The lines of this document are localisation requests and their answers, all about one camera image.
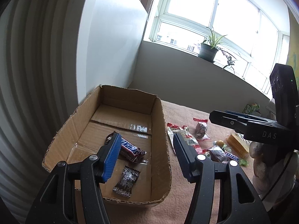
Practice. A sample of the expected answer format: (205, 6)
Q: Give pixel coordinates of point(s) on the wafer biscuit pack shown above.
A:
(239, 144)

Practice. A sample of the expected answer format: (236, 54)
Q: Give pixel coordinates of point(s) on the white gloved right hand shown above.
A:
(275, 178)

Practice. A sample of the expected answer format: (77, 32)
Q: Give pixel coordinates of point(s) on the green yellow wall map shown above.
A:
(293, 52)

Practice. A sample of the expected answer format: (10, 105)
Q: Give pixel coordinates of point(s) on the dark plum snack bag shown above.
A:
(215, 153)

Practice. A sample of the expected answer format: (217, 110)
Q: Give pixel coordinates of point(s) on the brown cardboard box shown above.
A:
(123, 131)

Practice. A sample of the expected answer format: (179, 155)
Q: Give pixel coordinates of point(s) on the black white candy wrapper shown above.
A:
(129, 177)

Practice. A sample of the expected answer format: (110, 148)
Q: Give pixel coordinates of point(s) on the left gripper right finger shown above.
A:
(238, 201)

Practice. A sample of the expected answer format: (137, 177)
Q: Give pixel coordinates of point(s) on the green candy packet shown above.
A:
(243, 162)

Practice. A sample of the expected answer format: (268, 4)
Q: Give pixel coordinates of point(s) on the red white snack pouch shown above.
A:
(184, 132)

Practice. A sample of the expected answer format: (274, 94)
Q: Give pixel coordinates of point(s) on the potted spider plant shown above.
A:
(210, 45)

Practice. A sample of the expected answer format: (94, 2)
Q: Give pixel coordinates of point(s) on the white cabinet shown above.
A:
(109, 37)

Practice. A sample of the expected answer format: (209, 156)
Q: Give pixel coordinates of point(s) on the green carton box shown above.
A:
(252, 109)

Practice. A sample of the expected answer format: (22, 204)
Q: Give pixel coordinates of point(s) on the snickers bar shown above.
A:
(116, 145)

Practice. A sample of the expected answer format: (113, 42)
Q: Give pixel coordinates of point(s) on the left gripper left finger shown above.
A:
(55, 202)

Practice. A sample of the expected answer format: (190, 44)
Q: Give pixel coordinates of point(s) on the yellow jelly cup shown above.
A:
(221, 144)

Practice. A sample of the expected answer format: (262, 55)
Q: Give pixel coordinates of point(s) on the red dates candy bag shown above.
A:
(201, 129)

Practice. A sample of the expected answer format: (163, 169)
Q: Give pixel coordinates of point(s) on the white window frame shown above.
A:
(257, 32)

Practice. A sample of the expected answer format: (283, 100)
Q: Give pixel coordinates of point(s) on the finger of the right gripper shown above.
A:
(218, 118)
(243, 115)

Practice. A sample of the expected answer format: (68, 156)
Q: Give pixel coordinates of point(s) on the pink table cloth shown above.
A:
(239, 202)

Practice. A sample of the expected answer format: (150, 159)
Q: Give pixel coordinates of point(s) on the small hanging spider plant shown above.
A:
(230, 60)

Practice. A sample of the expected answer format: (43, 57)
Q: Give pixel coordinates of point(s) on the white slatted radiator cover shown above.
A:
(39, 40)

